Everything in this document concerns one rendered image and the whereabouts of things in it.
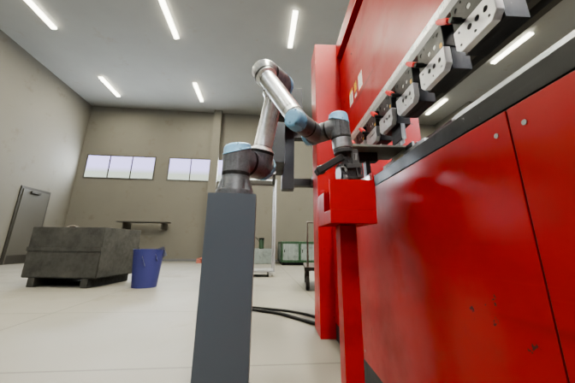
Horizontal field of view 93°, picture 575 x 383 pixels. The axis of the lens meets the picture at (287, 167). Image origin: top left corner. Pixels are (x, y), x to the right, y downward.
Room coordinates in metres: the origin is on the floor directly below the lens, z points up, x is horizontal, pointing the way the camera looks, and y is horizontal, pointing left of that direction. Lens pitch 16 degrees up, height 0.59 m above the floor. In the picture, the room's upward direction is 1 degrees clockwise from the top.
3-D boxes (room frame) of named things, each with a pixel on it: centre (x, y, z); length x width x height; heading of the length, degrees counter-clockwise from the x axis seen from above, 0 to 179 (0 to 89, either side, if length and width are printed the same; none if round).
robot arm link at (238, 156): (1.11, 0.21, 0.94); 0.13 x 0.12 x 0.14; 144
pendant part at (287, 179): (2.41, 0.01, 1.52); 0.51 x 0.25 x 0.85; 3
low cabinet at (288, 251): (9.62, -0.65, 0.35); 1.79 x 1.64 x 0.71; 96
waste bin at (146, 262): (4.18, 1.99, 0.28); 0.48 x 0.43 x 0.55; 101
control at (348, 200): (1.02, -0.22, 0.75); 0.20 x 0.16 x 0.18; 5
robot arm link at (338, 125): (0.97, -0.20, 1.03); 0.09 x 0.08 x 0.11; 54
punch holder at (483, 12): (0.60, -0.54, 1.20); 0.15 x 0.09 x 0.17; 2
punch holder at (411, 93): (1.00, -0.52, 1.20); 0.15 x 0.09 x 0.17; 2
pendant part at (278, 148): (2.35, 0.09, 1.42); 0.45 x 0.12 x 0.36; 3
